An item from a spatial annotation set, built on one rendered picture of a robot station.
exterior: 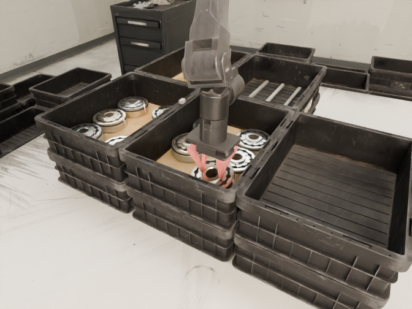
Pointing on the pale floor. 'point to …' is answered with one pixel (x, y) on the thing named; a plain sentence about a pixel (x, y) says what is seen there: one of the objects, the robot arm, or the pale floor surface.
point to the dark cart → (150, 30)
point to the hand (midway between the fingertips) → (211, 170)
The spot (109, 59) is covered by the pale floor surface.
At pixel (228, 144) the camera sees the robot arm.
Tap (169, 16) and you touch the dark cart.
